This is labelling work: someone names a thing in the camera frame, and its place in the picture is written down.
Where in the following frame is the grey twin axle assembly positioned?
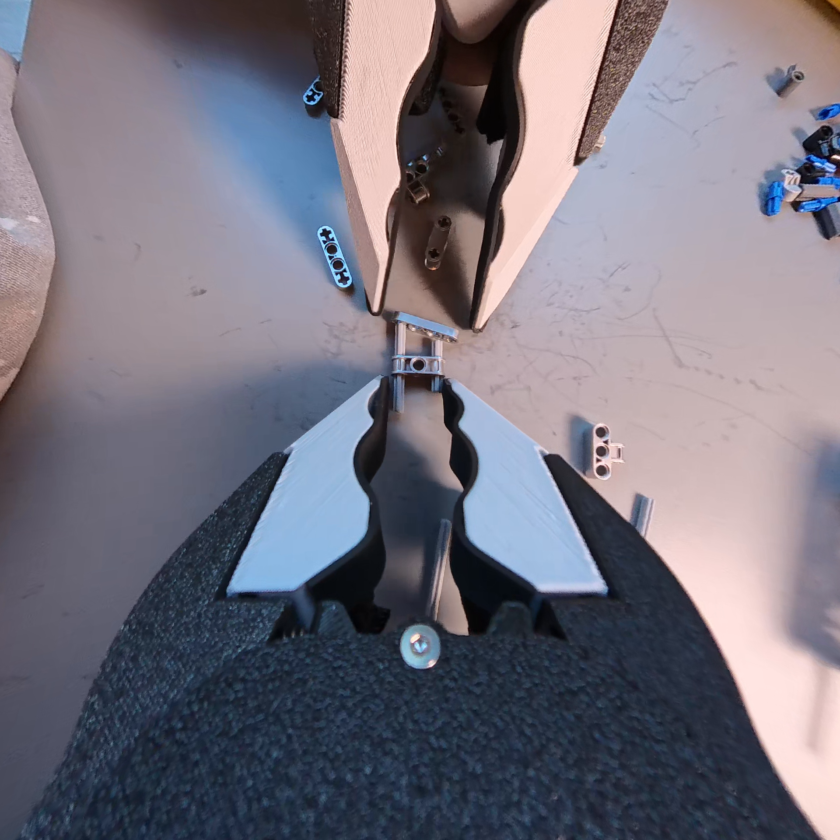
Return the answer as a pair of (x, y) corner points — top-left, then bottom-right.
(390, 328), (448, 414)

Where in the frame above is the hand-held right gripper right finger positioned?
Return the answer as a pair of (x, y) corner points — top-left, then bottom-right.
(440, 379), (609, 639)

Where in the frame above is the grey three-hole thin beam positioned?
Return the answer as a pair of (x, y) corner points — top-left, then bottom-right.
(424, 217), (454, 271)

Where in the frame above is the grey desk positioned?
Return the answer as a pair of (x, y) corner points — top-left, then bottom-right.
(0, 0), (840, 840)

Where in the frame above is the grey thin toy beam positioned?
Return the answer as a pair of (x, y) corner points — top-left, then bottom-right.
(392, 311), (459, 344)

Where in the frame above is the grey three-hole pin connector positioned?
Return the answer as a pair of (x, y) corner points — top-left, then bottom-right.
(583, 423), (626, 481)

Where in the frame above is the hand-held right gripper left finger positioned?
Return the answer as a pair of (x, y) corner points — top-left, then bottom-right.
(226, 375), (392, 635)

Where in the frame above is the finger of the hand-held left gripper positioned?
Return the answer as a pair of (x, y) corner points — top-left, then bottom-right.
(470, 0), (619, 332)
(330, 0), (441, 316)

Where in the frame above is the pile of small toy connectors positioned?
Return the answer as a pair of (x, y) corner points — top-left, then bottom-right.
(761, 101), (840, 240)

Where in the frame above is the grey four-hole thin beam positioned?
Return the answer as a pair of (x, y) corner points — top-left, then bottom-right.
(316, 225), (354, 290)

